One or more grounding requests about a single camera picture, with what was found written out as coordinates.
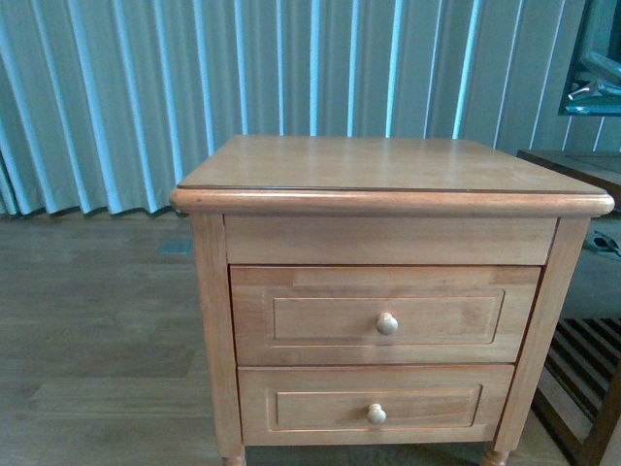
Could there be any wooden drawer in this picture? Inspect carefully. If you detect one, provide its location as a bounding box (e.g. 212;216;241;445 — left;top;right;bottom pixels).
230;266;540;366
239;365;513;446

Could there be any round wooden knob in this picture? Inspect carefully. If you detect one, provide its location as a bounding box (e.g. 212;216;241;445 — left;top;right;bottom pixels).
367;403;387;425
376;313;399;336

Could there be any light wooden nightstand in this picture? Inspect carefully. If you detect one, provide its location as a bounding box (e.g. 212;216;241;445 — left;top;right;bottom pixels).
171;136;614;465

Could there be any white pleated curtain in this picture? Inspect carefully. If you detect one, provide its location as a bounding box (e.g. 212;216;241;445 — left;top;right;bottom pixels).
1;1;620;216

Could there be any clutter on floor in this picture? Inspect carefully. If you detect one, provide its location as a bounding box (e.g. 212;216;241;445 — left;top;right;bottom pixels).
584;230;620;256

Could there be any dark framed window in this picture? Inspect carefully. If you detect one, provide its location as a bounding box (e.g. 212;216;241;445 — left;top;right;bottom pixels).
559;0;620;117

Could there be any dark wooden side table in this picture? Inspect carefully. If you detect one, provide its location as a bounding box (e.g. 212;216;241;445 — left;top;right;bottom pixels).
516;149;621;466

